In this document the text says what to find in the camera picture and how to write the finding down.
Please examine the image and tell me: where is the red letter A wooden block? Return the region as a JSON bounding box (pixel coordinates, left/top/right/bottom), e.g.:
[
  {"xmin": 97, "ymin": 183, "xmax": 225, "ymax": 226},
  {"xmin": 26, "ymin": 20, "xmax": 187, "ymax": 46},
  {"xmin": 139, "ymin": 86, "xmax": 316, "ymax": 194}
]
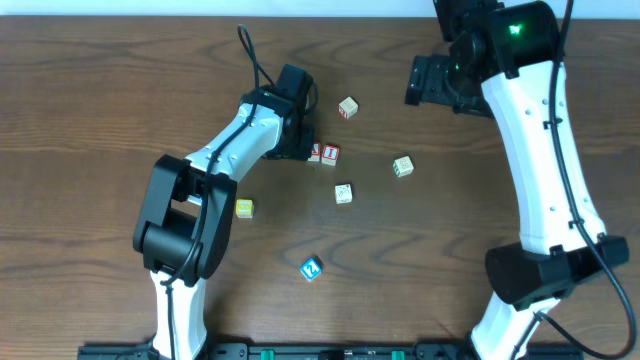
[{"xmin": 308, "ymin": 142, "xmax": 322, "ymax": 162}]

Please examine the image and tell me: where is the red letter I wooden block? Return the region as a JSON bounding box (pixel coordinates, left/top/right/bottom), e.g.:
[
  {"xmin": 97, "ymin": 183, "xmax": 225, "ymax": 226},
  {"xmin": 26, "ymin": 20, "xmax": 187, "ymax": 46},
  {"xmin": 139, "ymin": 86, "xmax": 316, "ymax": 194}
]
[{"xmin": 321, "ymin": 144, "xmax": 340, "ymax": 166}]

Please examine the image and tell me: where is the blue number 2 wooden block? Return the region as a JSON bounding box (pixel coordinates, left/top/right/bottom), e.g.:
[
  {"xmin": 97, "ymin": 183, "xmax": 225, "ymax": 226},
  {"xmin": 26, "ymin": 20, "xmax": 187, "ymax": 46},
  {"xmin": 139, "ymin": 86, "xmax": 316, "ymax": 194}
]
[{"xmin": 300, "ymin": 258, "xmax": 323, "ymax": 282}]

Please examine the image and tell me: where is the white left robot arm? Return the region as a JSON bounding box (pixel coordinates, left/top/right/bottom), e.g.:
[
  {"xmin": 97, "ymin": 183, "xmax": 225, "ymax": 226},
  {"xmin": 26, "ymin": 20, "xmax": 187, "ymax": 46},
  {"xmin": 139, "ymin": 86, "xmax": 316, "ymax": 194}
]
[{"xmin": 133, "ymin": 64, "xmax": 316, "ymax": 359}]

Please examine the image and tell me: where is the red-edged wooden block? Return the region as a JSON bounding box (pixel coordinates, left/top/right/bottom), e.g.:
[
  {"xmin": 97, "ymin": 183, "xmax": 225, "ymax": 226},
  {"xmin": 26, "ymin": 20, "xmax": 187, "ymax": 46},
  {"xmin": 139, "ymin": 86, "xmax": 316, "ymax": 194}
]
[{"xmin": 338, "ymin": 97, "xmax": 359, "ymax": 119}]

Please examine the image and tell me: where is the plain picture wooden block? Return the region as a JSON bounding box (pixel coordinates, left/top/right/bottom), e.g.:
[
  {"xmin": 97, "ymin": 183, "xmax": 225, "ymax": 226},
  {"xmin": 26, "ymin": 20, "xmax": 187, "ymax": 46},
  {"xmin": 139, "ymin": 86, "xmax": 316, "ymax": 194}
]
[{"xmin": 335, "ymin": 184, "xmax": 353, "ymax": 204}]

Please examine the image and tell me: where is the yellow letter B wooden block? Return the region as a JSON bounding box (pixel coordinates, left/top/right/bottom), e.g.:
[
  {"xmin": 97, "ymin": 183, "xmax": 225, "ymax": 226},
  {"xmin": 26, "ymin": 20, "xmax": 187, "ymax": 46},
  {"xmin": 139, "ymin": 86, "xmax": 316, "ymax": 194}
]
[{"xmin": 235, "ymin": 199, "xmax": 255, "ymax": 218}]

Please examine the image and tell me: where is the green-edged wooden block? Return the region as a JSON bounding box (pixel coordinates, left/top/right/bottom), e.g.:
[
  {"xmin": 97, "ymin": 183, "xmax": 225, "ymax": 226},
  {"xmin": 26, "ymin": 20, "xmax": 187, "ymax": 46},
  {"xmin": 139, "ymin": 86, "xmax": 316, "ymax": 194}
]
[{"xmin": 393, "ymin": 156, "xmax": 414, "ymax": 177}]

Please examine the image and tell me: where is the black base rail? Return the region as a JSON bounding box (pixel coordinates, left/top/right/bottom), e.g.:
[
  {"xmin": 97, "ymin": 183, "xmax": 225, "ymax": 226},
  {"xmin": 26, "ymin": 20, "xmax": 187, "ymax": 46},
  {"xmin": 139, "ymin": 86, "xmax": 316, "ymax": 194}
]
[{"xmin": 77, "ymin": 342, "xmax": 585, "ymax": 360}]

